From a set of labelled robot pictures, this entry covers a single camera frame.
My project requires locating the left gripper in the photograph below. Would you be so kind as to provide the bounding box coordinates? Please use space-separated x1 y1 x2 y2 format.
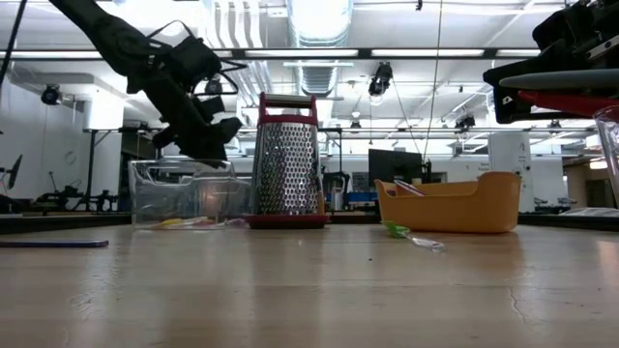
127 66 244 170

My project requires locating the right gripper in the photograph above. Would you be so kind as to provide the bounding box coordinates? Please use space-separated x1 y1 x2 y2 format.
482 0 619 83

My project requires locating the grey-blue silicone spatula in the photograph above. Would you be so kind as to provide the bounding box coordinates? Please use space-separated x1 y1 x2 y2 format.
498 68 619 91

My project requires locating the red spatula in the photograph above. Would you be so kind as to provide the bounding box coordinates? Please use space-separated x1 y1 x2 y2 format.
517 90 619 118

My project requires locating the green spatula clear handle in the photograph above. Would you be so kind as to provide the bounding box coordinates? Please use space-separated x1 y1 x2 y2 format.
381 219 448 254

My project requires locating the clear plastic bin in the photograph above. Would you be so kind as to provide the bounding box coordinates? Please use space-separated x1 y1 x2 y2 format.
127 159 256 231
592 104 619 207

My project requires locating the red steel box grater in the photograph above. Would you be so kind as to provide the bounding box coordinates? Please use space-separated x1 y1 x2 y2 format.
245 91 332 230

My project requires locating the black ceiling spotlight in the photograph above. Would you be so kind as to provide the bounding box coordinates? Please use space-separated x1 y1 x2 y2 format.
40 83 64 107
367 61 395 98
454 113 478 131

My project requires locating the white cabinet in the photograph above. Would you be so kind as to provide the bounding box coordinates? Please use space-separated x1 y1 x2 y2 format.
486 131 534 214

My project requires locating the white hanging box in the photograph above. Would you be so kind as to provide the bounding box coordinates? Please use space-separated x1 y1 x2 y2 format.
83 102 126 131

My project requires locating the black background machinery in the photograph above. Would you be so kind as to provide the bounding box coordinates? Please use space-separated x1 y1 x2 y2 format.
34 169 121 213

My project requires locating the orange plastic bin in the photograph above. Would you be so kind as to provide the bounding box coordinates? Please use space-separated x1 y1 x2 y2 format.
373 170 523 235

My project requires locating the blue storage crate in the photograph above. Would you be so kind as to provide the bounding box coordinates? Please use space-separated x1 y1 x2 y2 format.
346 190 377 204

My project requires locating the clear plastic bag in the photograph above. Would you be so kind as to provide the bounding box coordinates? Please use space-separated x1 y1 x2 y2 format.
560 206 619 218

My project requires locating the black computer monitor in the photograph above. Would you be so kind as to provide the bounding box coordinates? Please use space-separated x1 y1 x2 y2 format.
368 148 425 189

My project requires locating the iridescent metal utensil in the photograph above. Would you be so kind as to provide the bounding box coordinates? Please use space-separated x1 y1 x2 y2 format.
393 179 427 198

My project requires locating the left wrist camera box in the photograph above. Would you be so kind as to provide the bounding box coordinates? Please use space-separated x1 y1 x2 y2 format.
166 34 224 88

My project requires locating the hanging black cable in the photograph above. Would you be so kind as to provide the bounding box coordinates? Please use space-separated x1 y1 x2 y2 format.
0 0 29 86

